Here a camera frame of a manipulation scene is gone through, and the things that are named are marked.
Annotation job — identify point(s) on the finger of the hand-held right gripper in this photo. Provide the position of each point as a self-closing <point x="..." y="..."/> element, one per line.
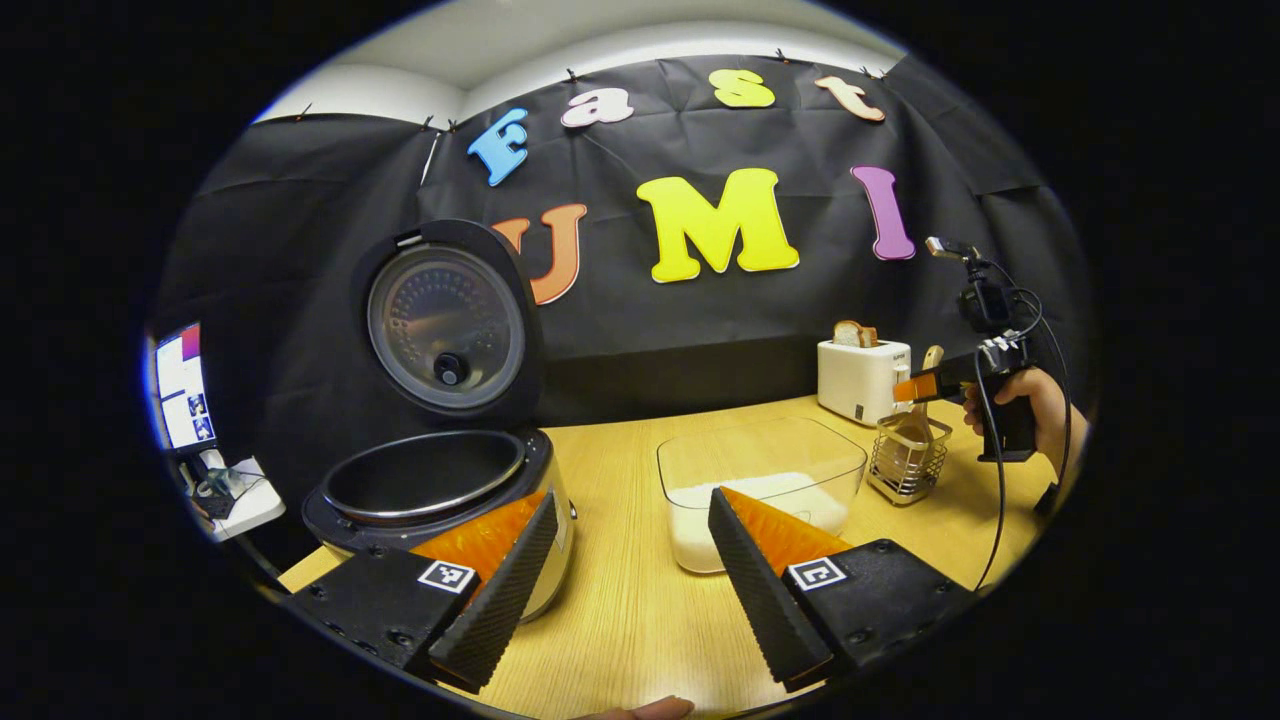
<point x="925" y="387"/>

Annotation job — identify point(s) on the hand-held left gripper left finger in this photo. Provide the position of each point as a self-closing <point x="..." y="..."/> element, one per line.
<point x="505" y="600"/>

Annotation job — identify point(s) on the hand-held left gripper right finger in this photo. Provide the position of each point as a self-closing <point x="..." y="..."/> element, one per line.
<point x="760" y="590"/>

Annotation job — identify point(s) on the wooden spoon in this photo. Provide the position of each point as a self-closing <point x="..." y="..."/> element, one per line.
<point x="932" y="358"/>

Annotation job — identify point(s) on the silver black rice cooker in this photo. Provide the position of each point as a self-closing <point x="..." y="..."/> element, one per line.
<point x="420" y="480"/>

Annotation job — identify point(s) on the white toaster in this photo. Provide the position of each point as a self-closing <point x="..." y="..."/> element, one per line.
<point x="855" y="380"/>

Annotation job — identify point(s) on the toasted bread slice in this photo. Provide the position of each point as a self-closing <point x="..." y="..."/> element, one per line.
<point x="852" y="334"/>

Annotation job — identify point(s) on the clear plastic container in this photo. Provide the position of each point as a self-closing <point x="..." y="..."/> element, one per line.
<point x="760" y="445"/>

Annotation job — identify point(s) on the black backdrop cloth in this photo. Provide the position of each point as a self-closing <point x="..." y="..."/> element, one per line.
<point x="700" y="330"/>

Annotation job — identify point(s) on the white side table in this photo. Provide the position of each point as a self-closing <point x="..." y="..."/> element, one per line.
<point x="258" y="505"/>

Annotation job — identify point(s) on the green tape dispenser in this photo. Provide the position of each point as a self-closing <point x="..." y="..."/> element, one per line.
<point x="225" y="480"/>

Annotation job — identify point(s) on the black keyboard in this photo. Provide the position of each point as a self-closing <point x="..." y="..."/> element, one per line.
<point x="215" y="503"/>

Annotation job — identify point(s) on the computer monitor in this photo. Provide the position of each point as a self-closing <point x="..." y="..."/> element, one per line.
<point x="182" y="390"/>

